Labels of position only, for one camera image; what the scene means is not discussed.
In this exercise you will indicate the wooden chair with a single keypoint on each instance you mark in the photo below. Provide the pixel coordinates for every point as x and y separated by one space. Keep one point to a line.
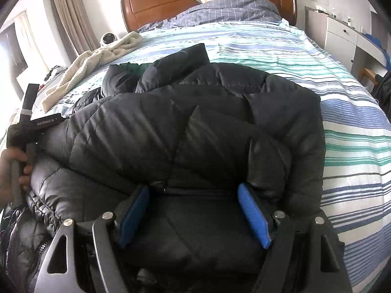
366 74

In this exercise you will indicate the wooden headboard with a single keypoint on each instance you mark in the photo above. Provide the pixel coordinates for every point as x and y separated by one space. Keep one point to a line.
158 6

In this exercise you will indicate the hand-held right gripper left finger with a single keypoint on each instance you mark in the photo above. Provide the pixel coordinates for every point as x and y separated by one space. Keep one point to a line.
134 216

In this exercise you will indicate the blue checked pillow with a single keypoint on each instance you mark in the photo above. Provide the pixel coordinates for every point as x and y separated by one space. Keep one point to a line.
229 10

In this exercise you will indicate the blue cloth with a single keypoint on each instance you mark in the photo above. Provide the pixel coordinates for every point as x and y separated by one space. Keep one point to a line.
385 53

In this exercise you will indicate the beige fleece garment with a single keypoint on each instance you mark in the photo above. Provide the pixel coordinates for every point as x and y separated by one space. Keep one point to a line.
91 61

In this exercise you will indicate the white desk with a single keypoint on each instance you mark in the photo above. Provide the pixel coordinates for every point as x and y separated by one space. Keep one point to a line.
339 39

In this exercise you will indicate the person's left hand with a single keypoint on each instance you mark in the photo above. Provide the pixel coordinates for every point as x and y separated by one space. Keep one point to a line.
6 174

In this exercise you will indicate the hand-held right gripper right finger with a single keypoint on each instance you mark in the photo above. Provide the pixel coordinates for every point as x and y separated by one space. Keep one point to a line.
253 213

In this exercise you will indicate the small white fan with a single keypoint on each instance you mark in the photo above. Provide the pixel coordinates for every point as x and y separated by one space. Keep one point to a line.
108 38

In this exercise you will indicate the dark jacket on chair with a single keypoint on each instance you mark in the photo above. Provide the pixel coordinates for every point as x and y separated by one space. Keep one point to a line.
384 91

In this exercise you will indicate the black puffer jacket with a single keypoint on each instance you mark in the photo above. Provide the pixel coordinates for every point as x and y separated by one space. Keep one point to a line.
183 128

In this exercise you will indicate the beige curtain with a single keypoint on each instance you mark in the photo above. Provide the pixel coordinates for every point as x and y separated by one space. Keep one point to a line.
73 15

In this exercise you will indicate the bed with striped duvet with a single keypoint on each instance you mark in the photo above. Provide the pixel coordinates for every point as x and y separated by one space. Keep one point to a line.
351 128

